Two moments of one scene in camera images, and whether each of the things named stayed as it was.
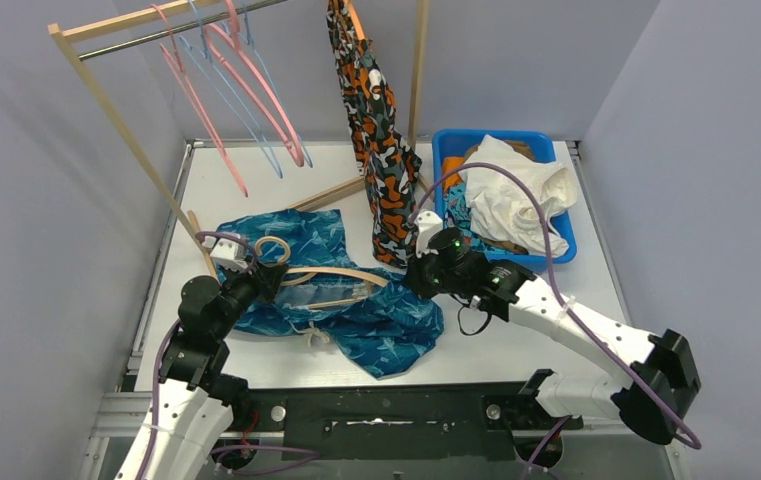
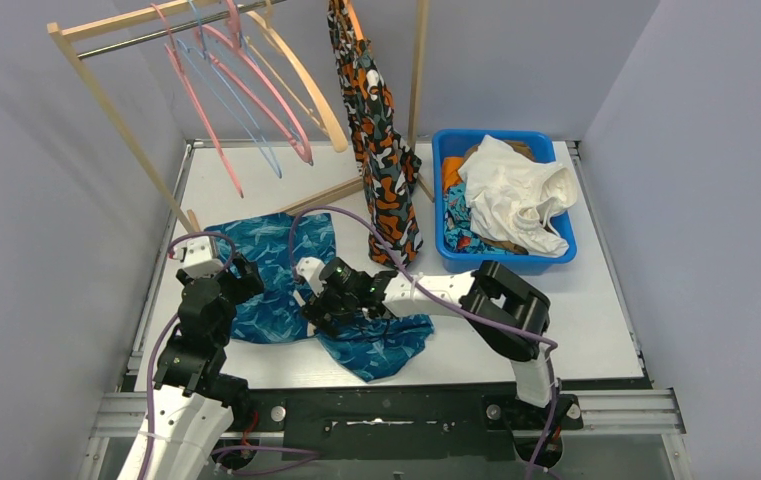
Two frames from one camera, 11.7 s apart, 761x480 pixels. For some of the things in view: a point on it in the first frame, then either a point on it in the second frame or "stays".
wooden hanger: [307, 271] → [333, 127]
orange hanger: [356, 20] stays
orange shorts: [451, 163] stays
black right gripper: [417, 280] → [318, 308]
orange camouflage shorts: [390, 167] stays
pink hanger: [180, 70] stays
